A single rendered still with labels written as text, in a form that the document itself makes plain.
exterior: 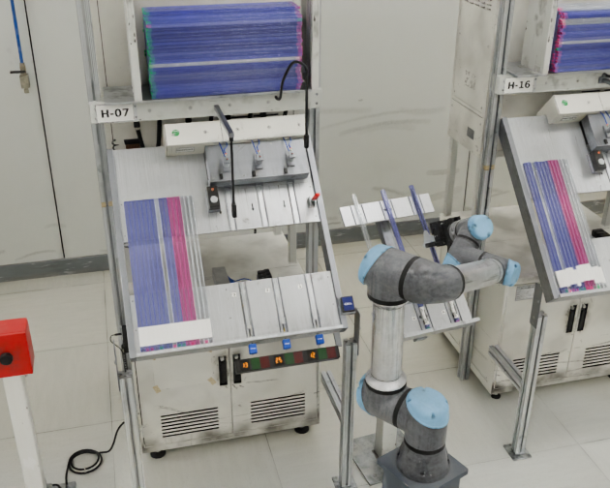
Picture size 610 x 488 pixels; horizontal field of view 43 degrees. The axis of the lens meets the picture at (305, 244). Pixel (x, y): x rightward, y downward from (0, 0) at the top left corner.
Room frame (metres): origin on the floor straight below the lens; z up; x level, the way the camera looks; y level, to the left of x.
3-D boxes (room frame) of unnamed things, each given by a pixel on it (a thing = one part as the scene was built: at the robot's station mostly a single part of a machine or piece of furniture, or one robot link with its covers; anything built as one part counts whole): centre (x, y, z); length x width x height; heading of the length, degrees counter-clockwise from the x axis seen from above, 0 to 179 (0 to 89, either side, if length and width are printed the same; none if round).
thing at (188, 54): (2.54, 0.27, 1.52); 0.51 x 0.13 x 0.27; 105
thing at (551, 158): (2.84, -1.11, 0.65); 1.01 x 0.73 x 1.29; 15
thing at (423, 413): (1.67, -0.33, 0.72); 0.13 x 0.12 x 0.14; 51
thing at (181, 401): (2.64, 0.36, 0.31); 0.70 x 0.65 x 0.62; 105
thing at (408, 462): (1.67, -0.34, 0.60); 0.15 x 0.15 x 0.10
